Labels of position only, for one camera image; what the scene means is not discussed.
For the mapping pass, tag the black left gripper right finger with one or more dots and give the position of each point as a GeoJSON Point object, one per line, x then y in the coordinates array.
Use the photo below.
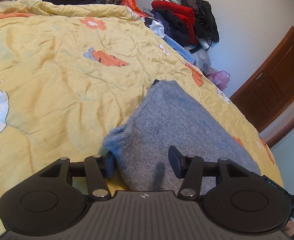
{"type": "Point", "coordinates": [230, 195]}

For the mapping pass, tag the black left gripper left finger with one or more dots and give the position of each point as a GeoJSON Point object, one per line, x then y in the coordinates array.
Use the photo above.
{"type": "Point", "coordinates": [57, 196]}

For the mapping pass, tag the grey knit sweater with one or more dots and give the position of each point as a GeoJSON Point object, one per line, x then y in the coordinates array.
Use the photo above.
{"type": "Point", "coordinates": [168, 116]}

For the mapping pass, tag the brown wooden door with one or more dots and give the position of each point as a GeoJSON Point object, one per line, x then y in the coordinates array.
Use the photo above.
{"type": "Point", "coordinates": [270, 89]}

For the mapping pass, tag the purple plastic bag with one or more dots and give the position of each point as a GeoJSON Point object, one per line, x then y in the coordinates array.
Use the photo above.
{"type": "Point", "coordinates": [220, 79]}

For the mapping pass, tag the yellow carrot print quilt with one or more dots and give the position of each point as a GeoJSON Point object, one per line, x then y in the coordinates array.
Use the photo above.
{"type": "Point", "coordinates": [69, 74]}

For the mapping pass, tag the clear plastic bag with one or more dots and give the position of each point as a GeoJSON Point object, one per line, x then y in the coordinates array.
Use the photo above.
{"type": "Point", "coordinates": [202, 61]}

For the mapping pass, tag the light blue knit garment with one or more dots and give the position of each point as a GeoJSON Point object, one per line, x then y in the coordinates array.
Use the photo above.
{"type": "Point", "coordinates": [179, 49]}

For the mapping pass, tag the black garment on pile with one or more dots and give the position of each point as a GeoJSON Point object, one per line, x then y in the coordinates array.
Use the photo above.
{"type": "Point", "coordinates": [205, 24]}

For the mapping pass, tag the dark navy garment on pile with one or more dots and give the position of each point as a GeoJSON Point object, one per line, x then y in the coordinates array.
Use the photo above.
{"type": "Point", "coordinates": [173, 26]}

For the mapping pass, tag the white crumpled garment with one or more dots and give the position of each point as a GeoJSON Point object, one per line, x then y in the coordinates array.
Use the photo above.
{"type": "Point", "coordinates": [157, 28]}

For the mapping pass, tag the red garment on pile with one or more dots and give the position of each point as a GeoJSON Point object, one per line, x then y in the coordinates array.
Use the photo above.
{"type": "Point", "coordinates": [185, 14]}

